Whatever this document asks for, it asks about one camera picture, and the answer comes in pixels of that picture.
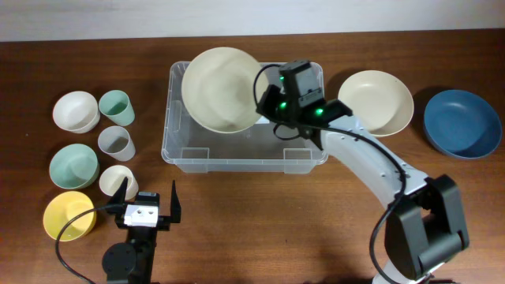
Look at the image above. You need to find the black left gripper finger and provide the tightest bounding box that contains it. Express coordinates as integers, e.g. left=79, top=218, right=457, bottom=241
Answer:
left=166, top=181, right=181, bottom=224
left=106, top=177, right=129, bottom=211

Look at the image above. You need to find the yellow bowl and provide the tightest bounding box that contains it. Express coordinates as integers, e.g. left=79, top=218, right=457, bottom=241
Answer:
left=43, top=191, right=96, bottom=241

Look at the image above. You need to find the large beige bowl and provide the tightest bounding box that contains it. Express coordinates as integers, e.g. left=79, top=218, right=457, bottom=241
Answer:
left=181, top=47, right=269, bottom=134

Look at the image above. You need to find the dark blue bowl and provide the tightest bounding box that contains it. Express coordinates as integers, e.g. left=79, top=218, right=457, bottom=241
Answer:
left=423, top=90, right=503, bottom=159

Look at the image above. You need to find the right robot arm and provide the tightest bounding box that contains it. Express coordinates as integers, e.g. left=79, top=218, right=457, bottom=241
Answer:
left=253, top=85, right=469, bottom=283

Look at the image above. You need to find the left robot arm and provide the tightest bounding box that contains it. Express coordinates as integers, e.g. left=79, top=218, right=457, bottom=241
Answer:
left=102, top=178, right=181, bottom=284

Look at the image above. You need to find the cream white cup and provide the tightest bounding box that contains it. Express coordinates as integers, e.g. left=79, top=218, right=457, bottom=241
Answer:
left=99, top=165, right=139, bottom=200

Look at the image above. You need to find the mint green bowl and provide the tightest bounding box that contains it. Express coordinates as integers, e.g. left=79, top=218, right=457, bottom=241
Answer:
left=49, top=144, right=99, bottom=190

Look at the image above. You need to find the grey translucent cup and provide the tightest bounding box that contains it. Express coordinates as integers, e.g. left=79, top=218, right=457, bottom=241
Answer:
left=98, top=126, right=136, bottom=162

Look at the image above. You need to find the clear plastic storage bin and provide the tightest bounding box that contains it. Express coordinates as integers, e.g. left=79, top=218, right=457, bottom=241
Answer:
left=161, top=62, right=328, bottom=174

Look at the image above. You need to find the mint green cup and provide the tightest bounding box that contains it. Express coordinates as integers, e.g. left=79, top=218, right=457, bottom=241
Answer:
left=99, top=90, right=135, bottom=126

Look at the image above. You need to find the white small bowl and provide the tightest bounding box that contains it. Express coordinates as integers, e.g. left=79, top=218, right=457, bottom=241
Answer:
left=52, top=91, right=100, bottom=134

